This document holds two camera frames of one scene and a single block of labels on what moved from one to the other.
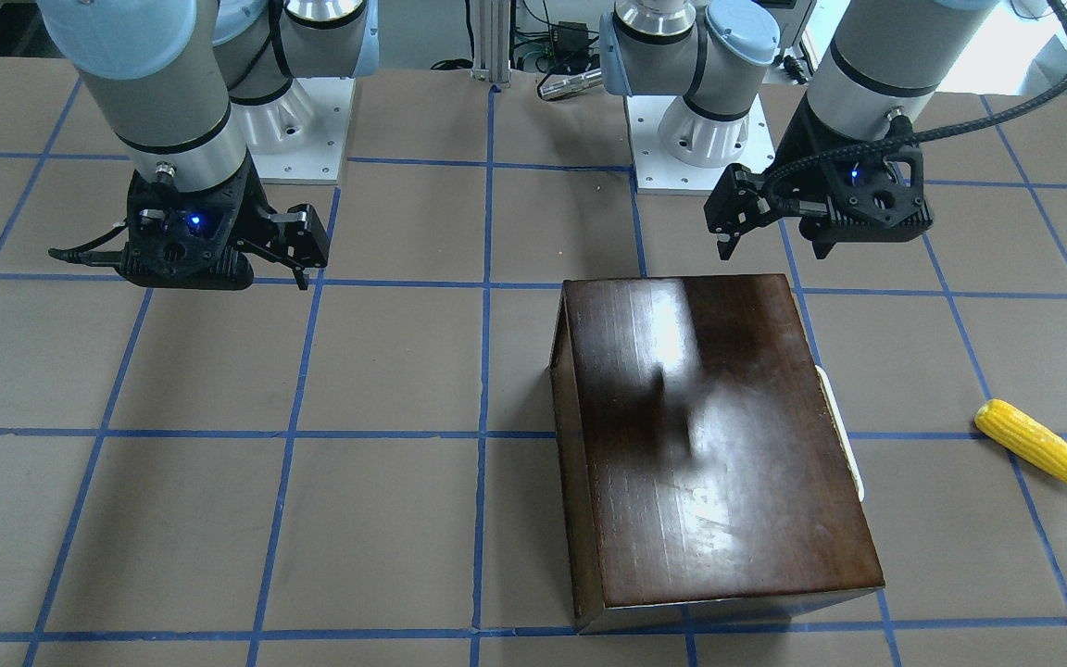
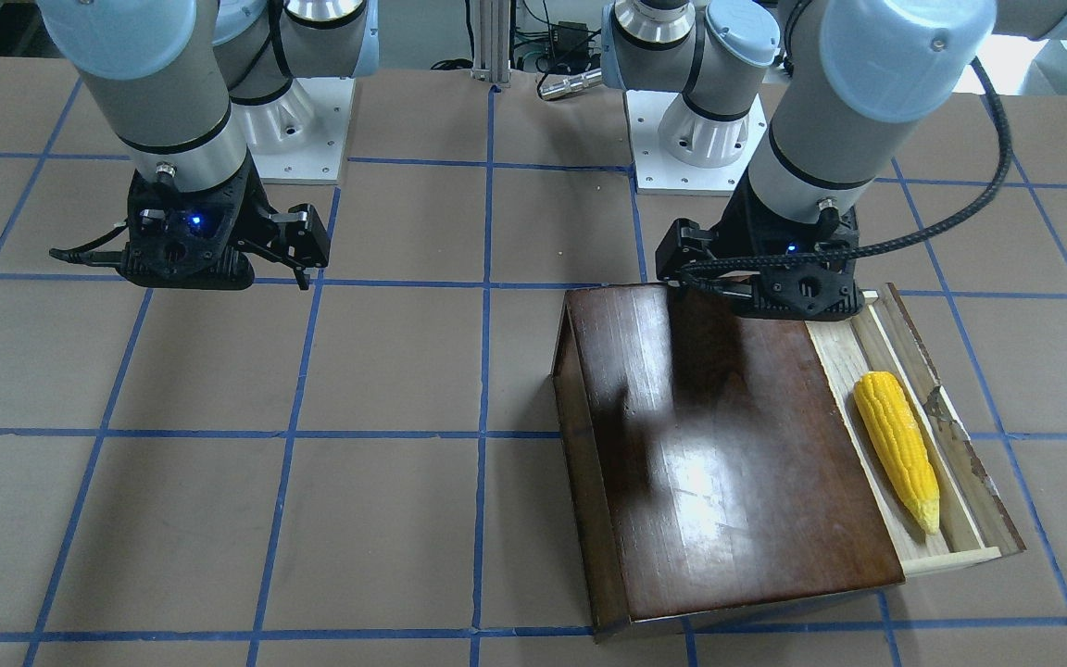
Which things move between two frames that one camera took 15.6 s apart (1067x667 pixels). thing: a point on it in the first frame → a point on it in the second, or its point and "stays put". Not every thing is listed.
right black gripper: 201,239 stays put
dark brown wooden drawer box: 705,481 stays put
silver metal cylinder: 558,85 stays put
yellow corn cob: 1016,430 → 894,432
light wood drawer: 841,429 → 974,528
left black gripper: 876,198 → 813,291
